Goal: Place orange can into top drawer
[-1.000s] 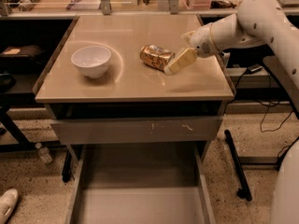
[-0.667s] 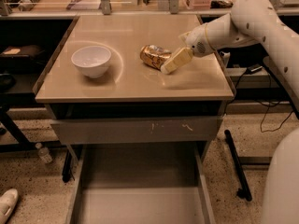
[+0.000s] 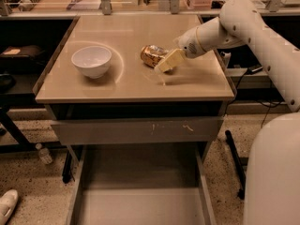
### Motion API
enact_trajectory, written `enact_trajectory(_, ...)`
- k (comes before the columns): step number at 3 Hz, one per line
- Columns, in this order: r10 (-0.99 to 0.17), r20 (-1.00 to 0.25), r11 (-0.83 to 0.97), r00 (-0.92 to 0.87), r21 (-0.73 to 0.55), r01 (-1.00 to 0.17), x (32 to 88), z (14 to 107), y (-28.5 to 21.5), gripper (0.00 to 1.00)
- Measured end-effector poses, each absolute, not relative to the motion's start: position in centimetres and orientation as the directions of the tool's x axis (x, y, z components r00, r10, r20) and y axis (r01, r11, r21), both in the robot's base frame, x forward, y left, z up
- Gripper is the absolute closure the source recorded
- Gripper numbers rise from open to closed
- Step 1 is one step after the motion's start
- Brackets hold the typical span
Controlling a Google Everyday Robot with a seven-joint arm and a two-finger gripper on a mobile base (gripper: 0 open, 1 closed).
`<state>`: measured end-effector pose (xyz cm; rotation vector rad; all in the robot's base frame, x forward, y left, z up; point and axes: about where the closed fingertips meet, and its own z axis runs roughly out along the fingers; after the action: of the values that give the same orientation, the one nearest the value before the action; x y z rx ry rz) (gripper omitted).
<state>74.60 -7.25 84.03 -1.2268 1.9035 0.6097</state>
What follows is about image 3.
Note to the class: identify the grey drawer cabinet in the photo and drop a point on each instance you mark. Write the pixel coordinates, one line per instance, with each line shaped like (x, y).
(130, 89)

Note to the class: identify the black phone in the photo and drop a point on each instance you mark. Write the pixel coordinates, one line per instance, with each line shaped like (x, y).
(254, 69)

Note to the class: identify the white shoe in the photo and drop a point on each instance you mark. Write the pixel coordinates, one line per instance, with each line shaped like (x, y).
(8, 203)

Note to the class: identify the grey open bottom drawer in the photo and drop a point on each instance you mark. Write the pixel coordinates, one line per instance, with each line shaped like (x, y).
(141, 184)

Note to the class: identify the plastic water bottle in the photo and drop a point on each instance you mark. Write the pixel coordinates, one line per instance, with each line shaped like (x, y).
(44, 154)

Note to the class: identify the crushed orange soda can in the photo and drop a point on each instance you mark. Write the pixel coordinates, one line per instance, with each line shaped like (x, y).
(152, 54)

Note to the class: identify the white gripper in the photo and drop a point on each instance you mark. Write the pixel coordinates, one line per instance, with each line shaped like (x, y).
(189, 45)

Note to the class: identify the white bowl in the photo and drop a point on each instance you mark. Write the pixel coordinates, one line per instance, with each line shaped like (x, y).
(93, 61)

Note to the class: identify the black table leg bar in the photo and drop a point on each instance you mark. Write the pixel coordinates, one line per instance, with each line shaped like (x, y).
(238, 163)

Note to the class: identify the grey top drawer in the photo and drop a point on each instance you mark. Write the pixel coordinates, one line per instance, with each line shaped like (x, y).
(138, 130)

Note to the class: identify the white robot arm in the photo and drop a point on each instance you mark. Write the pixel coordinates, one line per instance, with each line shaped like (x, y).
(272, 190)

